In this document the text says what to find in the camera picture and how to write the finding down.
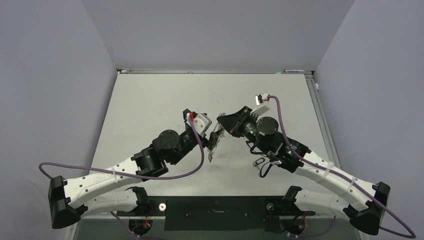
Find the loose key black tag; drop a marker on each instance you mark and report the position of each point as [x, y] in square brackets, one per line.
[258, 162]

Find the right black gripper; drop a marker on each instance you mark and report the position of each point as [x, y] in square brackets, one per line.
[233, 123]

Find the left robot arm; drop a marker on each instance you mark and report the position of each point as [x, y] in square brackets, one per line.
[112, 189]

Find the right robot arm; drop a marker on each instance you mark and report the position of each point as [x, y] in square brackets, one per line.
[360, 202]

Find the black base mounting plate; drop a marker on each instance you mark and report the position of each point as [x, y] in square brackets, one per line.
[220, 213]

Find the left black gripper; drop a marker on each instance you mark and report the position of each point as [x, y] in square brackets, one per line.
[209, 141]

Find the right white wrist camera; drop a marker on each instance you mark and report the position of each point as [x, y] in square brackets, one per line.
[262, 106]

